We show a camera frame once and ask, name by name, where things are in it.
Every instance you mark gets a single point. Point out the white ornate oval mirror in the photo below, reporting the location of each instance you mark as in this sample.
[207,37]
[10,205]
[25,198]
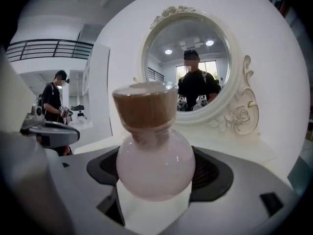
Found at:
[242,82]

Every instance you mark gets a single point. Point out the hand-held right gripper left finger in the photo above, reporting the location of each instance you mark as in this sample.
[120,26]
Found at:
[78,180]

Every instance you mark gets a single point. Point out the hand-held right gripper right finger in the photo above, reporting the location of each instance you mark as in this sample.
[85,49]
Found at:
[244,192]

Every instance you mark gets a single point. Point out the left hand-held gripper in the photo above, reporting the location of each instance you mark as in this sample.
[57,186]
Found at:
[53,133]

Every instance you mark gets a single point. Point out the small pink container with cork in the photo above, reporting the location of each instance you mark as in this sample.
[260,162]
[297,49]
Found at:
[154,168]

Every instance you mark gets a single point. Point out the black metal railing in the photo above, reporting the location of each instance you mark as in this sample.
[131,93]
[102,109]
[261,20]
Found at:
[49,49]

